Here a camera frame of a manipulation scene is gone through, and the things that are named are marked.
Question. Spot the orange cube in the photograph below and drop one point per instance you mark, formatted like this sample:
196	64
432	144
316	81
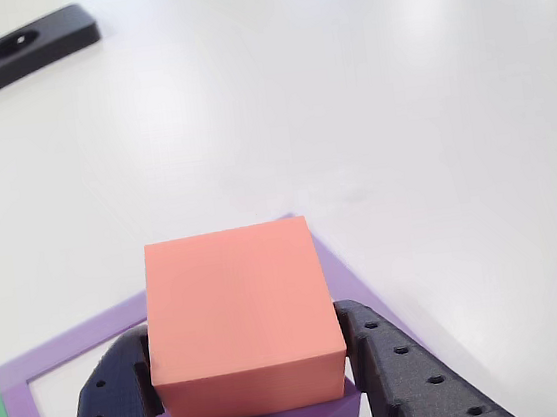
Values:
240	313

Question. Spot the purple square frame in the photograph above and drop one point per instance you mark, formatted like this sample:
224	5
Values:
72	342

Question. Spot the black power strip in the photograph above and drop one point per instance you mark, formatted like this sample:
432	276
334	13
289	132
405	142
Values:
62	34

